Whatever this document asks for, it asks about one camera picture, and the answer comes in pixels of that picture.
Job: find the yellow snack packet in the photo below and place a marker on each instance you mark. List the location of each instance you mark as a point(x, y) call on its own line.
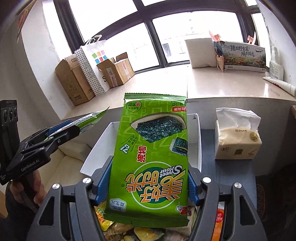
point(99, 210)

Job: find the white tube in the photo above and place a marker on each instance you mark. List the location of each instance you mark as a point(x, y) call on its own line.
point(283, 85)

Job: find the green seaweed snack bag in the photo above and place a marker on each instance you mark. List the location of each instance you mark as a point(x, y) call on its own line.
point(148, 184)

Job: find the green striped snack packet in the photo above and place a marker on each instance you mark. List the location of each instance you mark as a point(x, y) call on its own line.
point(84, 123)

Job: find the white dotted paper bag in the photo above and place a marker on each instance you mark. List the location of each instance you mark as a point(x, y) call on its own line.
point(89, 56)

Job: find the woven round chair seat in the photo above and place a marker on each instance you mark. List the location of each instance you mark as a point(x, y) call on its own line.
point(261, 203)

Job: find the orange snack packet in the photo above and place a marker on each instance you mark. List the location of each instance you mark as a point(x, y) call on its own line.
point(218, 222)

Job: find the illustrated mushroom gift box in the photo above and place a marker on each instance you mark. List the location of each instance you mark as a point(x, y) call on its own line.
point(240, 56)

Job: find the person's left hand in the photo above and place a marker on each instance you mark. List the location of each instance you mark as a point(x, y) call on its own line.
point(35, 186)

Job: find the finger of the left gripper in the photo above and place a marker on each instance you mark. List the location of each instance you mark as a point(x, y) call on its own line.
point(57, 128)
point(60, 137)

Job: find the beige tissue pack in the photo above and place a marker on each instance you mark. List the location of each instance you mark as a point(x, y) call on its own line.
point(236, 134)

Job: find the large brown cardboard box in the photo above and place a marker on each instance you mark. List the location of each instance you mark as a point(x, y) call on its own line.
point(73, 80)

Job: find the white plastic bottle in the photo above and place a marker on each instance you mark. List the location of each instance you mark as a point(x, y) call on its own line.
point(276, 71)

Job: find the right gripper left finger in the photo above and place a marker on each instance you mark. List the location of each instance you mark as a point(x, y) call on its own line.
point(90, 192)

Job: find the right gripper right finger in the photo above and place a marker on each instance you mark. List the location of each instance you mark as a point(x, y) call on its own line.
point(204, 192)

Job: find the small open cardboard box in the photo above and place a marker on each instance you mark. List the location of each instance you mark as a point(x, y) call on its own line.
point(117, 71)

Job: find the white square box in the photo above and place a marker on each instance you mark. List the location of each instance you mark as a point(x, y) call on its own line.
point(201, 52)

